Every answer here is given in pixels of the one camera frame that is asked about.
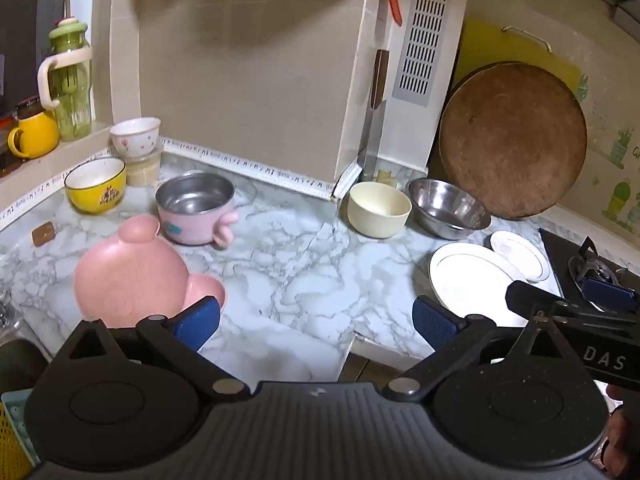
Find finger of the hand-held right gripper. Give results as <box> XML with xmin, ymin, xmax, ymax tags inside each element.
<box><xmin>505</xmin><ymin>280</ymin><xmax>571</xmax><ymax>321</ymax></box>
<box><xmin>581</xmin><ymin>276</ymin><xmax>640</xmax><ymax>314</ymax></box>

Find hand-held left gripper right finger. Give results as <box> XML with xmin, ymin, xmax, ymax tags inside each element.
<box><xmin>382</xmin><ymin>295</ymin><xmax>576</xmax><ymax>403</ymax></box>

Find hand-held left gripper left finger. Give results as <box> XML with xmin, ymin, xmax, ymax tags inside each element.
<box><xmin>67</xmin><ymin>296</ymin><xmax>251</xmax><ymax>403</ymax></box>

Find small white plate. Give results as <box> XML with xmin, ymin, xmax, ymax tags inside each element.
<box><xmin>489</xmin><ymin>230</ymin><xmax>551</xmax><ymax>282</ymax></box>

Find large white plate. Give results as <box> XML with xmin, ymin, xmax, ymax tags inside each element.
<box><xmin>428</xmin><ymin>241</ymin><xmax>533</xmax><ymax>323</ymax></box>

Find pink bear-shaped plate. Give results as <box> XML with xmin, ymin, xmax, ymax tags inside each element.
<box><xmin>74</xmin><ymin>214</ymin><xmax>228</xmax><ymax>330</ymax></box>

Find pink steel bowl with handles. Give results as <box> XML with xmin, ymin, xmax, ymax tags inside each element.
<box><xmin>155</xmin><ymin>171</ymin><xmax>240</xmax><ymax>248</ymax></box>

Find large stainless steel bowl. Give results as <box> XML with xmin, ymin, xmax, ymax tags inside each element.
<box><xmin>407</xmin><ymin>178</ymin><xmax>492</xmax><ymax>240</ymax></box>

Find cream plastic bowl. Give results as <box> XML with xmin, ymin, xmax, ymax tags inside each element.
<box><xmin>348</xmin><ymin>181</ymin><xmax>413</xmax><ymax>239</ymax></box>

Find person's right hand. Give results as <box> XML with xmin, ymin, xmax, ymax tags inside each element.
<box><xmin>601</xmin><ymin>400</ymin><xmax>640</xmax><ymax>469</ymax></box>

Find black gas stove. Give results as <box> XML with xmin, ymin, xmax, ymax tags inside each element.
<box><xmin>537</xmin><ymin>228</ymin><xmax>640</xmax><ymax>311</ymax></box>

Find round wooden cutting board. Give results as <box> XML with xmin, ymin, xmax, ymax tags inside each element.
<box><xmin>439</xmin><ymin>61</ymin><xmax>588</xmax><ymax>220</ymax></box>

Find beige round container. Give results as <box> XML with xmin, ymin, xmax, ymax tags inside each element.
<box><xmin>124</xmin><ymin>145</ymin><xmax>165</xmax><ymax>187</ymax></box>

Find yellow enamel cup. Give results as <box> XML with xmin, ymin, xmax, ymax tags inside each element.
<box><xmin>64</xmin><ymin>156</ymin><xmax>127</xmax><ymax>215</ymax></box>

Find white music note edge strip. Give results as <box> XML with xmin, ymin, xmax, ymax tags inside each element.
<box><xmin>0</xmin><ymin>137</ymin><xmax>361</xmax><ymax>233</ymax></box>

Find small brown square block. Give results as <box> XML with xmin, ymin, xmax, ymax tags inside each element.
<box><xmin>31</xmin><ymin>221</ymin><xmax>57</xmax><ymax>247</ymax></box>

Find steel sink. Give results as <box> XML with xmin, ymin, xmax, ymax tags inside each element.
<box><xmin>0</xmin><ymin>335</ymin><xmax>48</xmax><ymax>396</ymax></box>

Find light blue plastic tray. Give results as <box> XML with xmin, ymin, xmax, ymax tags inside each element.
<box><xmin>0</xmin><ymin>390</ymin><xmax>41</xmax><ymax>466</ymax></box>

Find yellow plastic basket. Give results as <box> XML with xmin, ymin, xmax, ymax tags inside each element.
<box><xmin>0</xmin><ymin>400</ymin><xmax>38</xmax><ymax>480</ymax></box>

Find grey vent grille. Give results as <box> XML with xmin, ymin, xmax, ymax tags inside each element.
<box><xmin>391</xmin><ymin>0</ymin><xmax>455</xmax><ymax>108</ymax></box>

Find yellow mug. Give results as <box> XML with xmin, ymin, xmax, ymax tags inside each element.
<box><xmin>7</xmin><ymin>110</ymin><xmax>60</xmax><ymax>160</ymax></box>

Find yellow plastic cutting board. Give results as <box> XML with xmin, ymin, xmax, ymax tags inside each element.
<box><xmin>452</xmin><ymin>19</ymin><xmax>583</xmax><ymax>111</ymax></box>

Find grey range hood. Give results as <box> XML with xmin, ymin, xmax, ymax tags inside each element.
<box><xmin>570</xmin><ymin>0</ymin><xmax>640</xmax><ymax>43</ymax></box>

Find dark brown jar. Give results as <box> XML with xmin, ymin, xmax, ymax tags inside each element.
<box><xmin>15</xmin><ymin>94</ymin><xmax>51</xmax><ymax>120</ymax></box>

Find wooden handle kitchen knife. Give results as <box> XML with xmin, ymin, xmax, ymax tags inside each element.
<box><xmin>364</xmin><ymin>49</ymin><xmax>391</xmax><ymax>181</ymax></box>

